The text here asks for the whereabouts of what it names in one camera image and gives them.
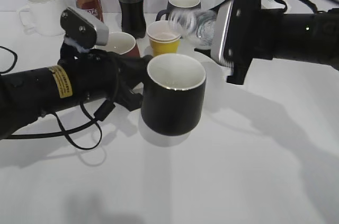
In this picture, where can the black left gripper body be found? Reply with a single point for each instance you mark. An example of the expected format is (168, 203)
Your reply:
(97, 74)

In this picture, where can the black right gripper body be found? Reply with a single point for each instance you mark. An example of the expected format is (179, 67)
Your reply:
(245, 35)

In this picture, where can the clear green-label water bottle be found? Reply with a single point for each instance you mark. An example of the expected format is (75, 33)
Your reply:
(196, 26)

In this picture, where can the black mug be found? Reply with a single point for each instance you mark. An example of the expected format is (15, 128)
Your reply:
(173, 94)

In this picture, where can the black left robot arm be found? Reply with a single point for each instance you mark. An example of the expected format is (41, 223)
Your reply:
(30, 94)

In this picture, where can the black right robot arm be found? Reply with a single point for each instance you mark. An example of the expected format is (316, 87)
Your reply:
(303, 37)

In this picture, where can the red-brown mug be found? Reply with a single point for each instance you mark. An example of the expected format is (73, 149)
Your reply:
(121, 43)

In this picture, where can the dark grey mug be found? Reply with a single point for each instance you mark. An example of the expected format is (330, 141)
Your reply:
(180, 4)

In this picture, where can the white mug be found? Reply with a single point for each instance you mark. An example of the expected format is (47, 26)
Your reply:
(44, 15)

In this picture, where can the yellow paper cup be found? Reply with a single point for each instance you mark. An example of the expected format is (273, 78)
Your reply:
(162, 38)

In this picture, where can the red-label cola bottle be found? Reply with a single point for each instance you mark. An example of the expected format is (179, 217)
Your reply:
(133, 20)

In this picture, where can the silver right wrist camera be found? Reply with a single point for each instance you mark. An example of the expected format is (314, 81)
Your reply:
(218, 50)

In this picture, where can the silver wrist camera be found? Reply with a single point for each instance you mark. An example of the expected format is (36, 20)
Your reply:
(84, 28)
(218, 50)

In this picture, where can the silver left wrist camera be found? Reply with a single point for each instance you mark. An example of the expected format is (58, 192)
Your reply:
(84, 28)

